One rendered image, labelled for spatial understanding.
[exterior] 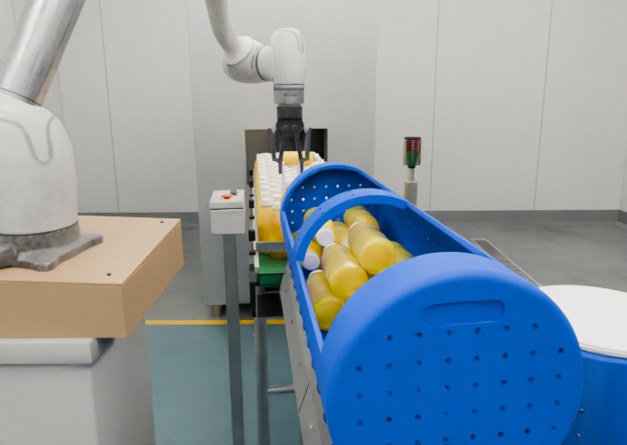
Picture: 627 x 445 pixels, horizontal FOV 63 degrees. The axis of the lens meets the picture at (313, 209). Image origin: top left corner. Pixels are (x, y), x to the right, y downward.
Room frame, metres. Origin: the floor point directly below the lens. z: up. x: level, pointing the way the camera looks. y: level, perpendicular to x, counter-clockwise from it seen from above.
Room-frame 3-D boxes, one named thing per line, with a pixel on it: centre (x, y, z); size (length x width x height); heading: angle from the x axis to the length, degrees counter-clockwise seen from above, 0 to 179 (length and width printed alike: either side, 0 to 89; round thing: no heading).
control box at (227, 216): (1.58, 0.27, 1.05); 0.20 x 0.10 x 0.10; 7
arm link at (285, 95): (1.52, 0.07, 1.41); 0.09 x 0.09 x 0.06
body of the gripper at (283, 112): (1.52, 0.07, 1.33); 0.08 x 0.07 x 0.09; 97
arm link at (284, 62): (1.52, 0.08, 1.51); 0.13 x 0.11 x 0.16; 52
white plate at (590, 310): (0.82, -0.49, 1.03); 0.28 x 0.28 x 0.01
